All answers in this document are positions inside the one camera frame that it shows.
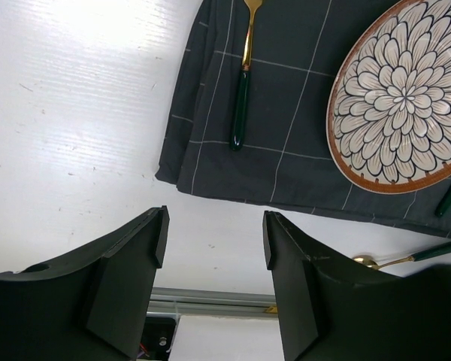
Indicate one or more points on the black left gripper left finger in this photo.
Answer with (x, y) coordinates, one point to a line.
(89, 303)

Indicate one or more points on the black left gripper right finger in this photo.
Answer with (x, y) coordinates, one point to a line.
(332, 308)

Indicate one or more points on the dark grey checked cloth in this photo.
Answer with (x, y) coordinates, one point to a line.
(285, 162)

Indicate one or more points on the floral ceramic plate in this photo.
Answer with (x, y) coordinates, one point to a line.
(389, 111)

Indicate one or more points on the gold fork green handle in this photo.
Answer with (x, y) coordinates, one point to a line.
(238, 126)

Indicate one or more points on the gold spoon green handle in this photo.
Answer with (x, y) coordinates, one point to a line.
(432, 252)

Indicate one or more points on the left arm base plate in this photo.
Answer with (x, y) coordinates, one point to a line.
(157, 338)

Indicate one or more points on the aluminium front rail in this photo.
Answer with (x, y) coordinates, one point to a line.
(211, 303)

